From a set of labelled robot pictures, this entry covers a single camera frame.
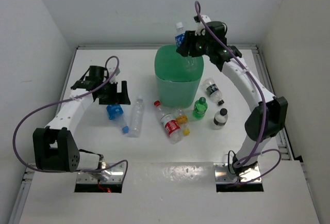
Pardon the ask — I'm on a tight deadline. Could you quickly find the red cap red label bottle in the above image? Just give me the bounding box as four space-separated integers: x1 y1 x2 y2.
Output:
154 100 183 144

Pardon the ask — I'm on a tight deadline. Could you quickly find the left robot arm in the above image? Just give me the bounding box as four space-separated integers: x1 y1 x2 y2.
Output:
32 66 130 172

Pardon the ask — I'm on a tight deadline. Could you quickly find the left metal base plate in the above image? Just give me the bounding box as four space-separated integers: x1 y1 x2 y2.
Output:
76 163 126 184

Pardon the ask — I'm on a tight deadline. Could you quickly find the black cap small bottle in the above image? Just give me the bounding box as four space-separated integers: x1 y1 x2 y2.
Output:
213 108 228 130

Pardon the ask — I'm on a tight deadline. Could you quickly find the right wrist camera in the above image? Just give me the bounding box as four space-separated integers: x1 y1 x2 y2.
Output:
194 15 211 36

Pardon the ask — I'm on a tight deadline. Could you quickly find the black label clear bottle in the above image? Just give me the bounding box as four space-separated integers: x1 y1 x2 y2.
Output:
203 77 224 106

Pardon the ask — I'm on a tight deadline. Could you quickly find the yellow cap orange label bottle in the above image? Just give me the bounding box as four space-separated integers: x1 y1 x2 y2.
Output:
174 108 190 136

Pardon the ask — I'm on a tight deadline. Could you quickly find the white cap blue label bottle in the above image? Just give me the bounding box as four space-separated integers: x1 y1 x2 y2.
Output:
175 22 198 82

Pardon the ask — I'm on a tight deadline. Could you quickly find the red wire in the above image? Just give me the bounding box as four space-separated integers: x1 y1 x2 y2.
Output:
97 181 112 193

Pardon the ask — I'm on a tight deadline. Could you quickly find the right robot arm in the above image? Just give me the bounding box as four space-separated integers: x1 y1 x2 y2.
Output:
176 21 288 175

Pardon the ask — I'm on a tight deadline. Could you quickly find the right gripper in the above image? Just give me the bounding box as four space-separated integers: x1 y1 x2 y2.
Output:
178 30 213 57

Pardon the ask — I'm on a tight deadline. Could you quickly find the metal base plate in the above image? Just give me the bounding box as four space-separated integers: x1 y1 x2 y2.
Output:
214 163 262 184
76 163 126 184

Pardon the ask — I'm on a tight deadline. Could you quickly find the green plastic bin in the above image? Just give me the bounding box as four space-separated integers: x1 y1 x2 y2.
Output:
154 45 204 108

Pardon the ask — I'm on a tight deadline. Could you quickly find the clear unlabelled plastic bottle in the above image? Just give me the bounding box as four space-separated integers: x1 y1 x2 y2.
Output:
128 95 145 138

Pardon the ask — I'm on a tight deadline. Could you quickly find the green plastic bottle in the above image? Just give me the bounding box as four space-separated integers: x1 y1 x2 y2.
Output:
193 97 208 120

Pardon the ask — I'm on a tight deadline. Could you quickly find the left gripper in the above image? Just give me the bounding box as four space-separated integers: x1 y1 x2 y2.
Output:
97 81 130 105

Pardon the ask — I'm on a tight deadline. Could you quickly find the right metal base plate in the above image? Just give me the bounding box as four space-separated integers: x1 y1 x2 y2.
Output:
214 163 262 184

